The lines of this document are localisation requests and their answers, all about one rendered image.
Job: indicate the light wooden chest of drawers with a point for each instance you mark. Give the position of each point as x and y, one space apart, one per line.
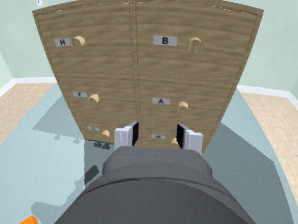
133 16

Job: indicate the wooden drawer front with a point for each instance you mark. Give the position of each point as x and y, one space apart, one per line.
158 134
218 39
182 99
97 126
111 93
105 31

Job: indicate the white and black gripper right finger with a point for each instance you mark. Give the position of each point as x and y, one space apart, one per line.
187 139

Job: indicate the orange rectangular block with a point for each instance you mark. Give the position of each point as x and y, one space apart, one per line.
30 220

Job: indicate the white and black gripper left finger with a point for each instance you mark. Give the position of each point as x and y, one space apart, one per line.
126 136

